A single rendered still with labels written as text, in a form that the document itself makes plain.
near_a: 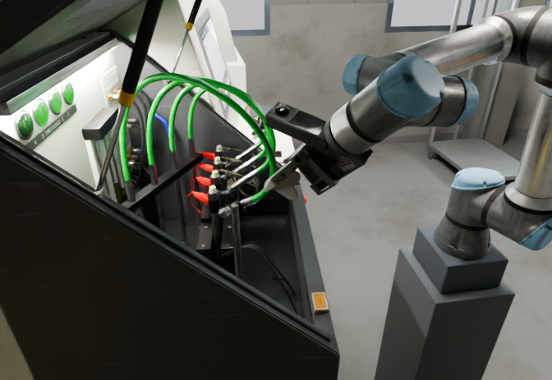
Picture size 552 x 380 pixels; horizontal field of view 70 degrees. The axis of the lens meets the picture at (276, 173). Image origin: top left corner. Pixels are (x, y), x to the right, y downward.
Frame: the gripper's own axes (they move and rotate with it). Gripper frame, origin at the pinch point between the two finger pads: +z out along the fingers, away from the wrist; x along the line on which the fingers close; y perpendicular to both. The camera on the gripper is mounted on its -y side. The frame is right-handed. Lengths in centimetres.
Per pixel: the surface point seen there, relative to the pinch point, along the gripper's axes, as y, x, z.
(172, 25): -47, 30, 26
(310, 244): 22.5, 11.4, 26.2
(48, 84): -39.3, -16.4, 7.4
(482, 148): 136, 280, 122
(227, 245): 6.6, -2.8, 32.0
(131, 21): -56, 24, 30
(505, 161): 148, 263, 105
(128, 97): -22.6, -19.2, -13.7
